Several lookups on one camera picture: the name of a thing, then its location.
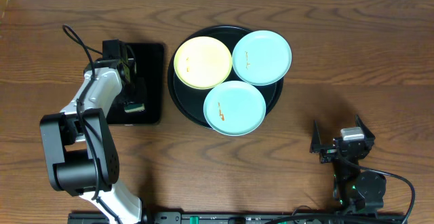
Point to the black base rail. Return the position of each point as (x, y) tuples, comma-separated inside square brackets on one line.
[(200, 218)]

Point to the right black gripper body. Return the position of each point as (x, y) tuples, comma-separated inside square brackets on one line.
[(327, 154)]

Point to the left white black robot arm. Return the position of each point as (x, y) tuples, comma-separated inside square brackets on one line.
[(79, 149)]

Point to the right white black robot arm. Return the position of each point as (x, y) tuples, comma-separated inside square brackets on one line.
[(359, 192)]

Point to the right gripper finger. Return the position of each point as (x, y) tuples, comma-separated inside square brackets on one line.
[(315, 146), (367, 133)]

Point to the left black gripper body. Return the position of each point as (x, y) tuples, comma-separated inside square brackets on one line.
[(134, 99)]

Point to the yellow plate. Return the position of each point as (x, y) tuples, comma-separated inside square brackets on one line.
[(202, 62)]

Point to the light blue plate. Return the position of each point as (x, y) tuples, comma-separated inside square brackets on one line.
[(234, 108), (262, 58)]

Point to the black rectangular tray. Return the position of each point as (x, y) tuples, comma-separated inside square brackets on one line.
[(150, 61)]

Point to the green yellow sponge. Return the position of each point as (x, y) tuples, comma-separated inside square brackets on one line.
[(135, 107)]

